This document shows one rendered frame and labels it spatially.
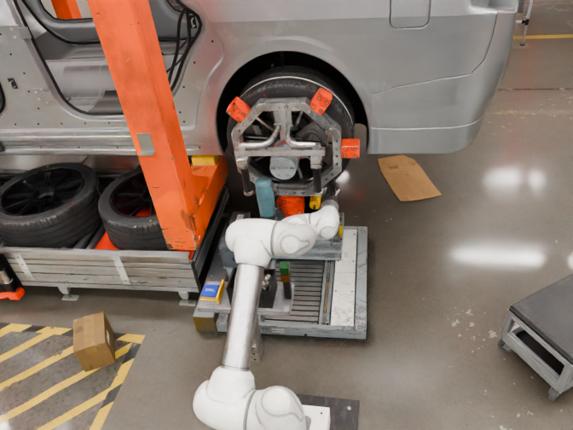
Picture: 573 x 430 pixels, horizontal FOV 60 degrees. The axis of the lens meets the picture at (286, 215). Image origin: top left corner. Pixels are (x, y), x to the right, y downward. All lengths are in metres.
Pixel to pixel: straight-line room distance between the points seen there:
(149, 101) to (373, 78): 1.03
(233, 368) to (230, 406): 0.13
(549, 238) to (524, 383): 1.09
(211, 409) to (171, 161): 1.03
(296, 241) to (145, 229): 1.25
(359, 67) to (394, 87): 0.19
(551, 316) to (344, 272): 1.08
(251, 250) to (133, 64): 0.84
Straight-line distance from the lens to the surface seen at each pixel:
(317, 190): 2.32
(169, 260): 2.73
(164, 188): 2.30
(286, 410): 1.72
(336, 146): 2.44
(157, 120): 2.11
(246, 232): 1.81
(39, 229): 3.17
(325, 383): 2.54
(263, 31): 2.40
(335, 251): 2.89
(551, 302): 2.56
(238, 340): 1.81
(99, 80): 3.74
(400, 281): 2.97
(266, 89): 2.43
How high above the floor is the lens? 2.14
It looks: 38 degrees down
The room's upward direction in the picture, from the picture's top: 7 degrees counter-clockwise
